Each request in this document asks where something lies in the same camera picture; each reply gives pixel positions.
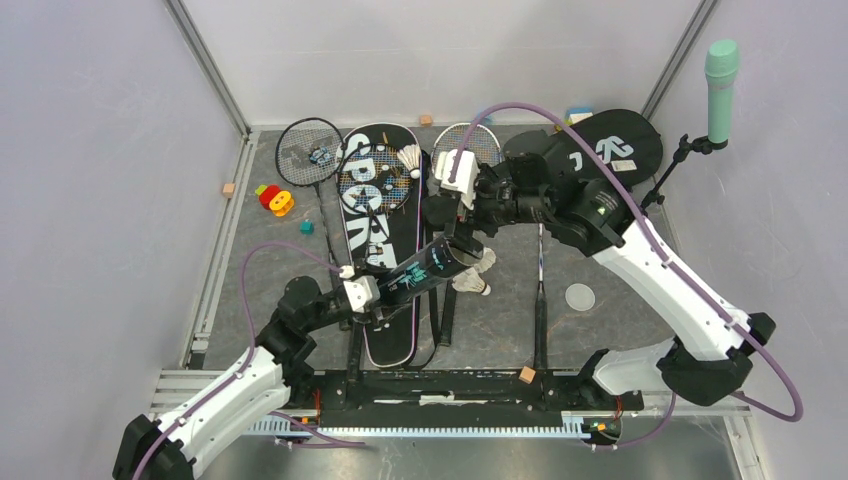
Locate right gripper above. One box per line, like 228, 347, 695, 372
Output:
438, 163, 550, 259

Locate black shuttlecock tube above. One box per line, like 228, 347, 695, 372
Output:
365, 236, 471, 308

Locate white shuttlecock floor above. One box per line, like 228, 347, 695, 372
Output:
473, 247, 497, 274

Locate white shuttlecock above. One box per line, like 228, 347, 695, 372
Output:
397, 144, 422, 180
451, 268, 491, 296

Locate translucent tube lid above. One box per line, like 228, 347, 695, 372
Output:
564, 283, 596, 312

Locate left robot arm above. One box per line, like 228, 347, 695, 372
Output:
112, 275, 381, 479

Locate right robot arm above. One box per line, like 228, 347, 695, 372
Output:
429, 130, 775, 408

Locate teal cube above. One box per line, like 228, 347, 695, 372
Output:
299, 220, 315, 235

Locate white shuttlecock on racket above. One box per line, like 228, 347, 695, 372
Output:
397, 144, 422, 180

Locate black racket on bag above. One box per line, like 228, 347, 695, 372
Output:
336, 144, 413, 215

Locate black sport racket bag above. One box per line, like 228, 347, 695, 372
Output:
336, 123, 423, 369

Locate black white shaft racket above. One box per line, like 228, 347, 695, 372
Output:
533, 223, 548, 370

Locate red yellow toy blocks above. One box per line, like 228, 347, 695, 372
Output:
255, 184, 295, 217

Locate small wooden cube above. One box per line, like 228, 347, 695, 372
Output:
519, 366, 537, 385

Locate black racket far left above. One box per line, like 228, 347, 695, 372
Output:
275, 117, 343, 264

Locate green blue blocks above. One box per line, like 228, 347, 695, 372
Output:
564, 107, 594, 126

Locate black crossway racket bag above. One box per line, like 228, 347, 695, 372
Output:
421, 109, 664, 232

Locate black microphone tripod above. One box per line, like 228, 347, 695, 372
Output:
639, 134, 730, 213

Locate green microphone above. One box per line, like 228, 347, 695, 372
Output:
704, 39, 740, 144

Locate white frame racket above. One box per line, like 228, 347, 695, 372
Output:
426, 123, 502, 196

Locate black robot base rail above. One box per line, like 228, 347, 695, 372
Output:
286, 369, 645, 428

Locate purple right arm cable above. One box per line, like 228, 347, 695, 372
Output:
449, 101, 805, 450

